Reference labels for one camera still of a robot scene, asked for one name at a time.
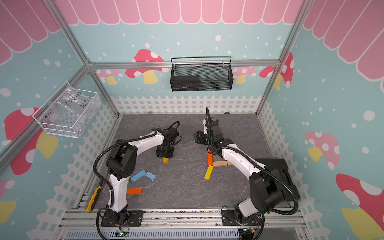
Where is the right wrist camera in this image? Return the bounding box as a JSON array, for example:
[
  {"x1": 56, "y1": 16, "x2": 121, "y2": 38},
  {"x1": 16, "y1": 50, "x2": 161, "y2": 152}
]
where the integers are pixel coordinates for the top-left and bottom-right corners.
[{"x1": 206, "y1": 120, "x2": 224, "y2": 143}]

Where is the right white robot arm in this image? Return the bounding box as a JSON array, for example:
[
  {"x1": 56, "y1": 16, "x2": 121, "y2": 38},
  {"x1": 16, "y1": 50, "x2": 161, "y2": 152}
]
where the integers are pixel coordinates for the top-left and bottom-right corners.
[{"x1": 195, "y1": 110, "x2": 300, "y2": 225}]

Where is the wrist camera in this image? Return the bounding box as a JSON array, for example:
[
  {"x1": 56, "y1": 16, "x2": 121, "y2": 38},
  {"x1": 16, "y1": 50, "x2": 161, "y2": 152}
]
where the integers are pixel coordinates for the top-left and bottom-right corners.
[
  {"x1": 206, "y1": 120, "x2": 224, "y2": 143},
  {"x1": 164, "y1": 127, "x2": 179, "y2": 145}
]

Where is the clear plastic bag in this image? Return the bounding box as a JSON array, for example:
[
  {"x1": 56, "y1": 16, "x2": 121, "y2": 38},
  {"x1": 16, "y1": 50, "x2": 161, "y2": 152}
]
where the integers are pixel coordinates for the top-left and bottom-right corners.
[{"x1": 48, "y1": 86, "x2": 92, "y2": 125}]

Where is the light blue short block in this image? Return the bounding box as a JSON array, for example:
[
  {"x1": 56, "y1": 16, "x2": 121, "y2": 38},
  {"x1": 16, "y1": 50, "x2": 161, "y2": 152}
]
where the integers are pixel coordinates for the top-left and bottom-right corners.
[{"x1": 145, "y1": 172, "x2": 157, "y2": 181}]

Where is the orange block short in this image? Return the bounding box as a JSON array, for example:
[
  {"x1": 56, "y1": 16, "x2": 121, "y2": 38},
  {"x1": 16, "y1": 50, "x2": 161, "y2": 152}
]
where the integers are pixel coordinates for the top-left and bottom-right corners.
[{"x1": 208, "y1": 153, "x2": 213, "y2": 166}]

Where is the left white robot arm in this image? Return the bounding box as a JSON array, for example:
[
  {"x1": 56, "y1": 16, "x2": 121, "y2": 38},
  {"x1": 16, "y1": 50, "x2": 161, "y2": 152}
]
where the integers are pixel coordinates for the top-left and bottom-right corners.
[{"x1": 93, "y1": 121, "x2": 180, "y2": 227}]

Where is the yellow handled tool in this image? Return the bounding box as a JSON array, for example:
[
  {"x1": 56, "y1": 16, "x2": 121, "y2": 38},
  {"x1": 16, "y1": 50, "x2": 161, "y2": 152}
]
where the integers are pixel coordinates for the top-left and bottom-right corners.
[{"x1": 86, "y1": 186, "x2": 102, "y2": 213}]

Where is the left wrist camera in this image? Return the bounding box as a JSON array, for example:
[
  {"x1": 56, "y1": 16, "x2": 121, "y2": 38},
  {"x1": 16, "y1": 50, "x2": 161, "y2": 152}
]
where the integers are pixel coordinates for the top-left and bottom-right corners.
[{"x1": 164, "y1": 127, "x2": 179, "y2": 145}]

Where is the black wire basket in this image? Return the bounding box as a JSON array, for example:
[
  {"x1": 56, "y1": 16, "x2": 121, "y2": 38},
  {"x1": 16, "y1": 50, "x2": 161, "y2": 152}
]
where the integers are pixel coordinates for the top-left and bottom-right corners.
[{"x1": 171, "y1": 56, "x2": 234, "y2": 91}]

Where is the yellow long block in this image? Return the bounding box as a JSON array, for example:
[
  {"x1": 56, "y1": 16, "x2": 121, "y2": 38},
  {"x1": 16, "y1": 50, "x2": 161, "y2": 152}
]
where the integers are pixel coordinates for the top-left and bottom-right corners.
[{"x1": 204, "y1": 165, "x2": 214, "y2": 180}]

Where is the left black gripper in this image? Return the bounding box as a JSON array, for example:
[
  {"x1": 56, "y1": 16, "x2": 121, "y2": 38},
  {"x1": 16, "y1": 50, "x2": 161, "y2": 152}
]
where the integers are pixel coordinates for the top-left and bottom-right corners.
[{"x1": 155, "y1": 143, "x2": 174, "y2": 159}]

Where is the black box in basket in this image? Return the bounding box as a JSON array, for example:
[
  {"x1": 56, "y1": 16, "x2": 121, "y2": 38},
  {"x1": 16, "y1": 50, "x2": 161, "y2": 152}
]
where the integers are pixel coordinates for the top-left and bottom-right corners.
[{"x1": 171, "y1": 76, "x2": 200, "y2": 92}]

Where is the natural wood block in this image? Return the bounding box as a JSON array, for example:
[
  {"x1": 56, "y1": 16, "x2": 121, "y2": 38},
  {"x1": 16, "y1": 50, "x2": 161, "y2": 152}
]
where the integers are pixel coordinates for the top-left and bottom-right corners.
[{"x1": 213, "y1": 161, "x2": 228, "y2": 167}]

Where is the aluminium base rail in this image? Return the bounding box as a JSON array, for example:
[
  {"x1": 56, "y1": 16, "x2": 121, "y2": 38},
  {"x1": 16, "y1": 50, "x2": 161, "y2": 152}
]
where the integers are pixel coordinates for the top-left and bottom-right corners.
[{"x1": 56, "y1": 208, "x2": 307, "y2": 240}]

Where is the light blue long block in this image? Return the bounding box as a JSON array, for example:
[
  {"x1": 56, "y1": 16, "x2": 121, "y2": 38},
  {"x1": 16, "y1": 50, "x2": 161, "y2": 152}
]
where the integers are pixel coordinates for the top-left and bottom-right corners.
[{"x1": 131, "y1": 170, "x2": 147, "y2": 182}]

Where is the orange block front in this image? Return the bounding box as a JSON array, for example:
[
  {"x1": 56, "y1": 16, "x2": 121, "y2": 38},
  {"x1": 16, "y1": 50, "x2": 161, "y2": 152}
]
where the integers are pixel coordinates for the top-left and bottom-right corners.
[{"x1": 127, "y1": 188, "x2": 143, "y2": 195}]

